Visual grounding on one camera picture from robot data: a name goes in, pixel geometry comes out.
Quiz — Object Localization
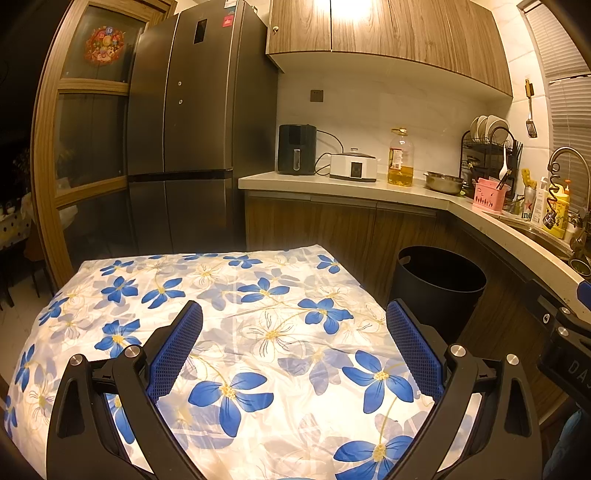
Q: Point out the white bottle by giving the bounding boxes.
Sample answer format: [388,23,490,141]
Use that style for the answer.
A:
[531,176,550,227]

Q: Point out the cooking oil bottle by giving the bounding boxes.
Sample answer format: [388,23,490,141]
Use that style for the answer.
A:
[387,128,415,186]

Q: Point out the wooden lower cabinets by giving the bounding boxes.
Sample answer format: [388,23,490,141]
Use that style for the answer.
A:
[245,189,578,416]

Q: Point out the black trash bin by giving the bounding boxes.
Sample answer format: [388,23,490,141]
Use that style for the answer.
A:
[390,246,488,344]

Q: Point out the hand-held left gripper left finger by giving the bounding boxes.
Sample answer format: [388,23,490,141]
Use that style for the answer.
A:
[46,300,205,480]

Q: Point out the pink utensil basket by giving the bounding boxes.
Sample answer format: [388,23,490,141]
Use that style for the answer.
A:
[473,178,509,213]

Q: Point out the yellow bottle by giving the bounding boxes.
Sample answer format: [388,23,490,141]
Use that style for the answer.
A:
[547,180,573,239]

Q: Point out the hanging metal spatula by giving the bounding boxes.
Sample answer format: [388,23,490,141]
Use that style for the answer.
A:
[524,79,539,138]

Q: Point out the metal bowl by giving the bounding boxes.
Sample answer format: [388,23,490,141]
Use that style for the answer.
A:
[424,171,466,195]

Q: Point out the wooden upper cabinets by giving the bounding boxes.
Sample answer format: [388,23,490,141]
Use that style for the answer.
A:
[265,0,514,97]

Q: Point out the wooden cabinets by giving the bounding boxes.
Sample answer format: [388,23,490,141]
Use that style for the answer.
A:
[245,189,578,416]
[265,0,514,97]

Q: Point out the dining table with dotted cloth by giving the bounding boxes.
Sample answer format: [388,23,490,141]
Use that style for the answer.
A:
[0,191,35,252]

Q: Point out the black dish rack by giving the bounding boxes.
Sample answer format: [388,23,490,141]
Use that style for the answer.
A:
[460,117,523,197]

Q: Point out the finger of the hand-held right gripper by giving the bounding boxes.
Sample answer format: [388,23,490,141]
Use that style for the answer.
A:
[531,278,591,341]

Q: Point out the metal faucet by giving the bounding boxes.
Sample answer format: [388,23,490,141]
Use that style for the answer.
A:
[547,147,591,252]

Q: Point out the black air fryer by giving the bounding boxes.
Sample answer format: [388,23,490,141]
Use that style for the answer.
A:
[277,124,317,175]

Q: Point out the window blinds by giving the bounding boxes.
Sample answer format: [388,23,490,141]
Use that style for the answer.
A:
[526,0,591,153]

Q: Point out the black power cable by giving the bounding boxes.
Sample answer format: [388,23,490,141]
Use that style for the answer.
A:
[315,130,345,176]

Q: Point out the wooden glass door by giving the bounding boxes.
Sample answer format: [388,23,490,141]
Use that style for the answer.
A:
[30,0,178,291]

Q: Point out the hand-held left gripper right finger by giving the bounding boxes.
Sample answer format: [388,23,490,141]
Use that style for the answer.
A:
[385,299,542,480]

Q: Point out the metal sink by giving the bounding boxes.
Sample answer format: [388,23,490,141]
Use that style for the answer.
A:
[501,217,573,260]

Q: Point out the stone kitchen countertop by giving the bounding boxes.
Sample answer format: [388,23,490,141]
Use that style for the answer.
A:
[239,171,591,301]

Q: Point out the dark steel refrigerator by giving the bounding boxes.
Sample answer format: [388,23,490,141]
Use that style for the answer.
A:
[126,0,280,254]

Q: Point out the blue floral tablecloth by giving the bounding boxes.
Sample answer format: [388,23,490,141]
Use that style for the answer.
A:
[0,244,485,480]

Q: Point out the beer can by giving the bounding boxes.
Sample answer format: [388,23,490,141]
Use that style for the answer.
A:
[521,186,539,222]

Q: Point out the person's blue clothing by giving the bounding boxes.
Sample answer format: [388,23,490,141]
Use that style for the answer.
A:
[542,406,591,480]

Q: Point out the round red door sticker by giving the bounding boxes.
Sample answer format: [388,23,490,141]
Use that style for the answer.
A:
[83,24,127,63]

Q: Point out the white rice cooker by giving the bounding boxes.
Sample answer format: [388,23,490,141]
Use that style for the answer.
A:
[329,148,380,182]

